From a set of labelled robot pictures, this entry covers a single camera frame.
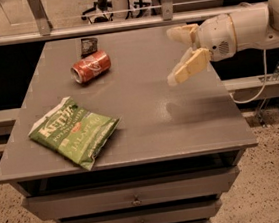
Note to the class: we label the small black snack packet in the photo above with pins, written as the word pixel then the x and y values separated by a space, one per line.
pixel 88 46

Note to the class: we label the black office chair base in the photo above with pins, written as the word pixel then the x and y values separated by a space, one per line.
pixel 99 14

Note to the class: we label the middle grey drawer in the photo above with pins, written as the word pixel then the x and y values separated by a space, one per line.
pixel 165 214

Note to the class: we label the green jalapeno chip bag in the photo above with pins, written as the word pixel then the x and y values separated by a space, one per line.
pixel 74 132

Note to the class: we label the top grey drawer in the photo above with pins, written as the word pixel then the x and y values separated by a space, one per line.
pixel 132 195

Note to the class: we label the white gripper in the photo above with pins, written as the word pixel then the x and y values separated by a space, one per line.
pixel 216 36

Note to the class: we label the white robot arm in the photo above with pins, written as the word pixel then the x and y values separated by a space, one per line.
pixel 254 26

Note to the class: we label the grey drawer cabinet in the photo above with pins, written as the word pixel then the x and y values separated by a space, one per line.
pixel 163 131

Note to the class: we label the red coke can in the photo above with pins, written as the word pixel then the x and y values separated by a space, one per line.
pixel 91 66

